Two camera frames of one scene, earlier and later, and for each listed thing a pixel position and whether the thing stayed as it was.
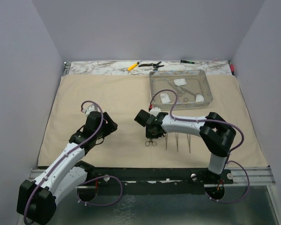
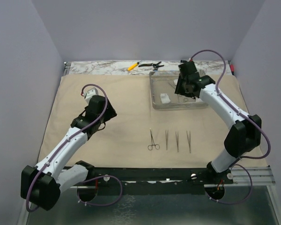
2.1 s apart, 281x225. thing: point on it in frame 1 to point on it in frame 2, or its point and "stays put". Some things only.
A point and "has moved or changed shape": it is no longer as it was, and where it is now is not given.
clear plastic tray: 178,88 stays put
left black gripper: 110,126 to 110,113
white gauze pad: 165,98 stays put
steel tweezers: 177,138 stays put
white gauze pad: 199,98 stays put
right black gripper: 149,135 to 179,90
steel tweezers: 189,141 stays put
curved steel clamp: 151,142 has moved or changed shape
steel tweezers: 166,139 stays put
